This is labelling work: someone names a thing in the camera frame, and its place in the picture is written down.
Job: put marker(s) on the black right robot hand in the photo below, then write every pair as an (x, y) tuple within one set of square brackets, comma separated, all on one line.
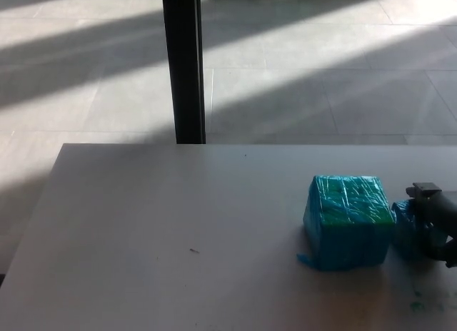
[(442, 220)]

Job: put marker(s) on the small blue cube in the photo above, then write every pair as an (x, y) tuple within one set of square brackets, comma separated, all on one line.
[(407, 231)]

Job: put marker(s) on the large blue wrapped cube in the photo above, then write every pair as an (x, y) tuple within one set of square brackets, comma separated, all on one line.
[(348, 231)]

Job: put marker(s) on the black vertical pillar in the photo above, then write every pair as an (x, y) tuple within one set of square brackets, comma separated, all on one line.
[(184, 65)]

